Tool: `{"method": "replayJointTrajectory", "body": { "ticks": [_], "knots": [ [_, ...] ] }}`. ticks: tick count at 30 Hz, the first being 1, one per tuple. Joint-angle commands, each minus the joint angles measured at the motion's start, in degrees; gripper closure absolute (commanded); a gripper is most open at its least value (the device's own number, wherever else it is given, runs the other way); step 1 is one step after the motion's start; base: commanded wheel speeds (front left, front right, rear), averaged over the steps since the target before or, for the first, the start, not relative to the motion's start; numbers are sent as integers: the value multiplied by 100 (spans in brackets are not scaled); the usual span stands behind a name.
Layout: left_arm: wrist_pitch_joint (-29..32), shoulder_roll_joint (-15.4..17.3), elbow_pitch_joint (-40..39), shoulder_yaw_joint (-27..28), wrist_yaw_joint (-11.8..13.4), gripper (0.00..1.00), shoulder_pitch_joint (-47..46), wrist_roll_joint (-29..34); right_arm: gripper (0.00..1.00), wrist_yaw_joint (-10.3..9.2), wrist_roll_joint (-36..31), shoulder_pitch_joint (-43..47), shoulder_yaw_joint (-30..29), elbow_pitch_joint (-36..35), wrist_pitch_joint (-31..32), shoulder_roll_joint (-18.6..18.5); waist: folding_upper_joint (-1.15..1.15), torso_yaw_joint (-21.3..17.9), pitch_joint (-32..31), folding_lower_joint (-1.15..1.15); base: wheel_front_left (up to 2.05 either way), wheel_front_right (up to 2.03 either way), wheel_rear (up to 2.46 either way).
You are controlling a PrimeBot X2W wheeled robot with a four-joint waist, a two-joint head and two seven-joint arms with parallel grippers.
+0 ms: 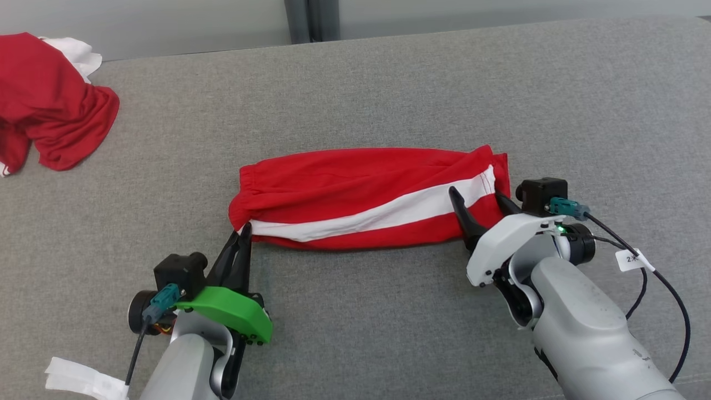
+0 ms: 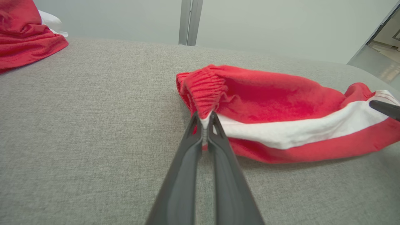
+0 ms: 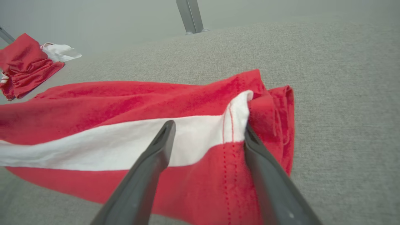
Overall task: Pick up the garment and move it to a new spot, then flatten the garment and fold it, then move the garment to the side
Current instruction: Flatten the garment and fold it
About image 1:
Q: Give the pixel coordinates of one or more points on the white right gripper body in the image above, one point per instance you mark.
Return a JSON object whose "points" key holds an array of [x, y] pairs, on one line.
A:
{"points": [[511, 236]]}

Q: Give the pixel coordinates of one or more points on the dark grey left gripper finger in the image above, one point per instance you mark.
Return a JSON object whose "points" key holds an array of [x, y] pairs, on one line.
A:
{"points": [[225, 266], [244, 261]]}

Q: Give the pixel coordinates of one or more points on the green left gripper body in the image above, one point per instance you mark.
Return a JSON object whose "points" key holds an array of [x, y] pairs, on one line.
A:
{"points": [[239, 314]]}

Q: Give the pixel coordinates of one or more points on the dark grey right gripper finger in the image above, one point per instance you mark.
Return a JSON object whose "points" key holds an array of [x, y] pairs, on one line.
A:
{"points": [[505, 206], [465, 222]]}

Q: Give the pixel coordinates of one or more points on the red shorts with white stripe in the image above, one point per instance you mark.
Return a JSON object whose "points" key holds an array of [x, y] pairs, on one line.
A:
{"points": [[344, 189]]}

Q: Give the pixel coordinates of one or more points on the red Bulls 23 jersey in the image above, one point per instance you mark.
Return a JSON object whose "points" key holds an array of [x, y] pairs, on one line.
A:
{"points": [[50, 100]]}

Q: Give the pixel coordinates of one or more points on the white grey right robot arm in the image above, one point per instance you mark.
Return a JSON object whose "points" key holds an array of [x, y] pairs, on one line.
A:
{"points": [[583, 333]]}

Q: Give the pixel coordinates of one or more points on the grey fabric sofa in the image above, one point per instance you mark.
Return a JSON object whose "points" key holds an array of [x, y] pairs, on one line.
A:
{"points": [[355, 311]]}

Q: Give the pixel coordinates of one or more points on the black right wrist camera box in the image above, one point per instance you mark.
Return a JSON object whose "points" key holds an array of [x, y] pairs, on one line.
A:
{"points": [[539, 194]]}

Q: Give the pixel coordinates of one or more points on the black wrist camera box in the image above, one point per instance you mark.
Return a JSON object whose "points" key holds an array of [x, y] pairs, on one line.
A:
{"points": [[539, 194], [178, 272]]}

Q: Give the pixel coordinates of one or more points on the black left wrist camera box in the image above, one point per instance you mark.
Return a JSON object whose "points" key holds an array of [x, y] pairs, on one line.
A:
{"points": [[178, 272]]}

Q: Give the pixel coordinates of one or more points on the grey partition post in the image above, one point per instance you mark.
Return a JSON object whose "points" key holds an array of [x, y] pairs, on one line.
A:
{"points": [[325, 19], [297, 19]]}

